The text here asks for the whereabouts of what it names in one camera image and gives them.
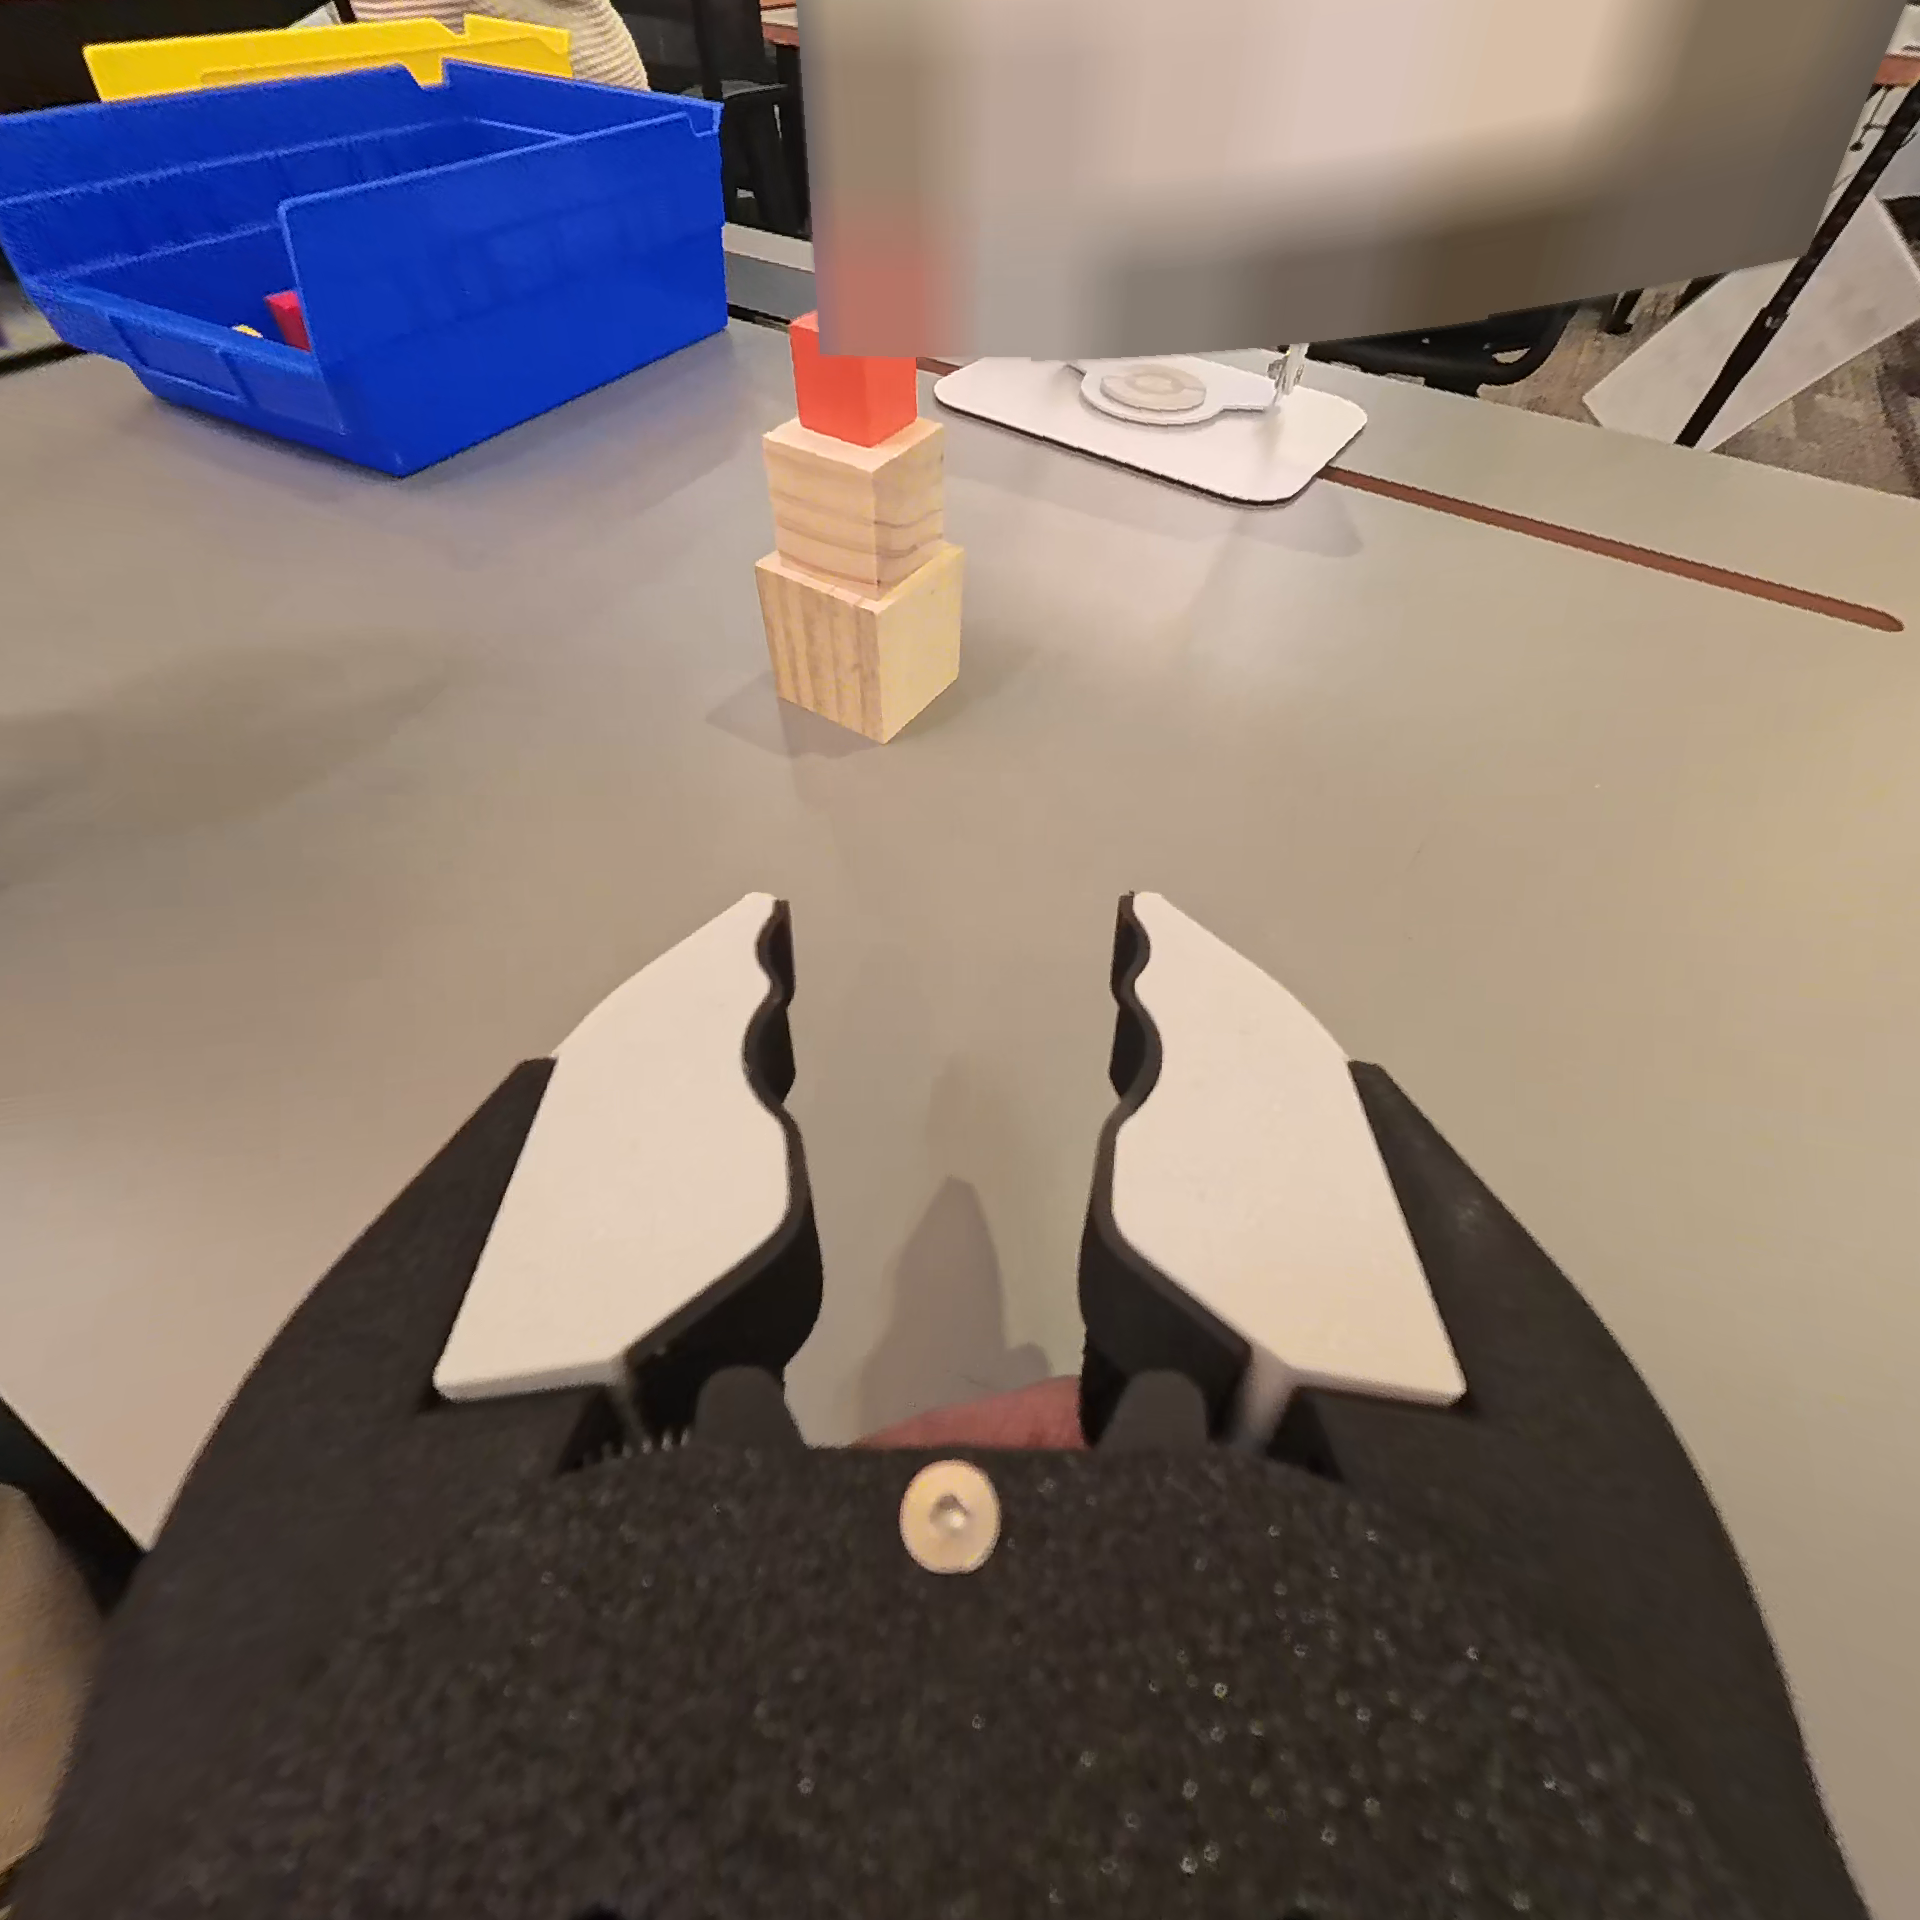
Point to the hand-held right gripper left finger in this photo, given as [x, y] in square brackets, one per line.
[624, 1202]

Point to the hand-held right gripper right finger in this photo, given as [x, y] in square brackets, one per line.
[1286, 1202]

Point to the large wooden cube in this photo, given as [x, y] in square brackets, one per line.
[862, 637]

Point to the medium wooden cube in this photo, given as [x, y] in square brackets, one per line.
[856, 506]

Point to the red wooden cube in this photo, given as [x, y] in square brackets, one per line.
[286, 317]
[852, 396]

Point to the blue plastic bin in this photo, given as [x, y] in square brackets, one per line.
[511, 270]

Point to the black office chair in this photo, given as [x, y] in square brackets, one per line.
[1501, 347]

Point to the white slanted panel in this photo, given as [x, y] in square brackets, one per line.
[1773, 347]

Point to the yellow plastic bin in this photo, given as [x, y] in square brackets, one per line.
[300, 57]

